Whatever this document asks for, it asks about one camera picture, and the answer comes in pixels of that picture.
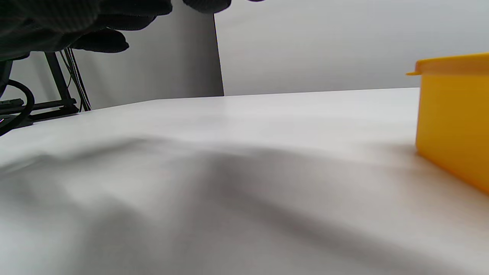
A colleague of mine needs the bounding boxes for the thin black cables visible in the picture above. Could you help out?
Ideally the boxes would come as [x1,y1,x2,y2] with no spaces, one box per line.
[59,48,92,112]

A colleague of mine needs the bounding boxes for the thick black cable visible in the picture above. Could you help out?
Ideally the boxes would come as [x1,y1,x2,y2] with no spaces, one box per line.
[0,79,35,136]

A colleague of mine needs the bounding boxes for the person's right hand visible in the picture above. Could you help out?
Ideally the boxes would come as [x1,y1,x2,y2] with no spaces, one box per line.
[0,0,264,61]

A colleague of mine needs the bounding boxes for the black metal stand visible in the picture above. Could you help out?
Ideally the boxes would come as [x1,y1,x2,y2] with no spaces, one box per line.
[0,52,79,123]

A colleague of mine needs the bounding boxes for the yellow plastic container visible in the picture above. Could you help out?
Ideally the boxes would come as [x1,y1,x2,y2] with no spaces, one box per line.
[406,53,489,194]

